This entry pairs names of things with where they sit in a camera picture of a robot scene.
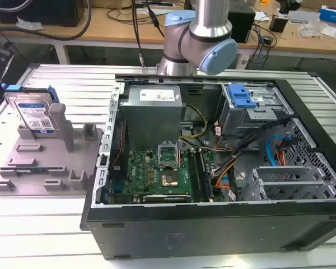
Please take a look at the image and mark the grey parts rack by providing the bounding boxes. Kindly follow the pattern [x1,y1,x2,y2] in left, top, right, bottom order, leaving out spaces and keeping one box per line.
[0,103,105,198]

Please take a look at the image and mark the green motherboard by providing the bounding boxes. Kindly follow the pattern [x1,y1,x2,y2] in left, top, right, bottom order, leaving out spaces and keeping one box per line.
[109,148,216,203]

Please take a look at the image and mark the graphics card black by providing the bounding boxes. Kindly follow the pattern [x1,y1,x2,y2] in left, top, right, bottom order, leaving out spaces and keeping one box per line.
[134,193,192,203]

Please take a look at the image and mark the grey power supply unit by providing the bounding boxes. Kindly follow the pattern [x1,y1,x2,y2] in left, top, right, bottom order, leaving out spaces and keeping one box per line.
[119,85,184,152]

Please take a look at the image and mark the black cable with silver plug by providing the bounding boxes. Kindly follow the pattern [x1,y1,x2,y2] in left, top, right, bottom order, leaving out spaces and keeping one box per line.
[131,0,149,69]

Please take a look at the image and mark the CPU socket with cover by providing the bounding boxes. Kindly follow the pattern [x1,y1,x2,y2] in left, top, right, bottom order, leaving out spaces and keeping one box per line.
[156,141,180,170]

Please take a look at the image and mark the wooden desk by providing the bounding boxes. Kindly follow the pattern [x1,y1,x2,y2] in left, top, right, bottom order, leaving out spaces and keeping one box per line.
[0,0,336,66]

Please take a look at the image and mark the orange yellow wire bundle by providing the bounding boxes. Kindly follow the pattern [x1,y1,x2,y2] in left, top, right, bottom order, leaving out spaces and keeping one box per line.
[211,152,241,191]

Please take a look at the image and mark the blue white carton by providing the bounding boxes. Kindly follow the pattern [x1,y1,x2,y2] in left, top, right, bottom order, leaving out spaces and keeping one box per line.
[319,4,336,22]

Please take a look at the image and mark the thick black cable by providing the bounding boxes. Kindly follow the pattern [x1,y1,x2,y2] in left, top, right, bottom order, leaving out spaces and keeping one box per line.
[0,0,92,40]

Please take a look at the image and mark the yellow black power wires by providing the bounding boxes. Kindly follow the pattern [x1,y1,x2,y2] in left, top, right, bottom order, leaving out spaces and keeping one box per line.
[178,103,208,140]

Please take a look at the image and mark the metal drive cage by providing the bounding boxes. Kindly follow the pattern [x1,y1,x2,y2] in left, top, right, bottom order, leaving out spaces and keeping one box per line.
[217,82,295,138]

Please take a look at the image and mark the small black box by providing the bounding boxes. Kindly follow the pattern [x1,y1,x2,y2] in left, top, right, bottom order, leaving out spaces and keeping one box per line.
[269,15,289,33]

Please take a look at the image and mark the RAM stick green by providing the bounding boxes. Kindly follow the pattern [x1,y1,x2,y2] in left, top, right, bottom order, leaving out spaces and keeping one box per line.
[14,167,50,174]

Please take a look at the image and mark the black open PC case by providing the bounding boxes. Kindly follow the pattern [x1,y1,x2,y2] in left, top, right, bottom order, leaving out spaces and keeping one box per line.
[80,73,336,261]

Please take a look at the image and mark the black monitor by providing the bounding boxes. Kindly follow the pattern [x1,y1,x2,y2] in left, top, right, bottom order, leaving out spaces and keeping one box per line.
[0,0,86,27]

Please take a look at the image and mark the CPU chip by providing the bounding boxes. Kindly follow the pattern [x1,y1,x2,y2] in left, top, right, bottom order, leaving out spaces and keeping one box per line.
[160,173,179,187]

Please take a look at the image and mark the hard disk in blue carrier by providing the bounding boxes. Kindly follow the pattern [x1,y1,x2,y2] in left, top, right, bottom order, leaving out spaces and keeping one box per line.
[1,83,58,134]

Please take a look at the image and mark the blue drive bay latch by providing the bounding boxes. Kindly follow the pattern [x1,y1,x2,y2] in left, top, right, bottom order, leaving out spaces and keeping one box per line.
[227,83,259,109]

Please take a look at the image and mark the blue SATA wire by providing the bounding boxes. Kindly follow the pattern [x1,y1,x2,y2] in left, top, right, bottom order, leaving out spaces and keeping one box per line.
[265,134,294,168]

